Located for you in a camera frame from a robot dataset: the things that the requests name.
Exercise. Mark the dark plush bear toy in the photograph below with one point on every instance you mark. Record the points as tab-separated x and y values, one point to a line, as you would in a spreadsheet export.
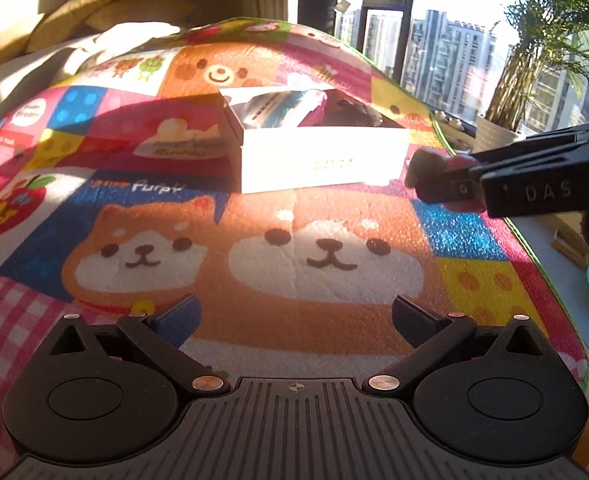
343	111

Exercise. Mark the tall green palm plant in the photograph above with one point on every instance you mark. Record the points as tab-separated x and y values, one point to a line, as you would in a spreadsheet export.
552	35

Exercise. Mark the blue white wipes packet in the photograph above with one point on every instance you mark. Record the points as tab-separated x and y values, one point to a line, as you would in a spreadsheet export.
281	109

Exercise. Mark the white cardboard box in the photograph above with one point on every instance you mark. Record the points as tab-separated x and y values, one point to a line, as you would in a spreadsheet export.
276	159

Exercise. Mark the white grey bed blanket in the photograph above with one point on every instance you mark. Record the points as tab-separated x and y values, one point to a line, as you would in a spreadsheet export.
26	76

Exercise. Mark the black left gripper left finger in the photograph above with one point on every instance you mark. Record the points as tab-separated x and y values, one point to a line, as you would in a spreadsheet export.
159	337

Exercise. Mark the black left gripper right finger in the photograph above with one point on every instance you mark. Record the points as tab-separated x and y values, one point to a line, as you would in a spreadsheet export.
433	337

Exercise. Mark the pink plastic basket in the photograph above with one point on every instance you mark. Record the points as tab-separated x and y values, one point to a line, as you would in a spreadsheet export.
312	115

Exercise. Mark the yellow pillow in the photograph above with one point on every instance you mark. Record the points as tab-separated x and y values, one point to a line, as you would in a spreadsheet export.
63	23
139	11

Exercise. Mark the white ribbed plant pot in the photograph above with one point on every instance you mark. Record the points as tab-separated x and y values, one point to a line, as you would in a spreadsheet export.
490	136

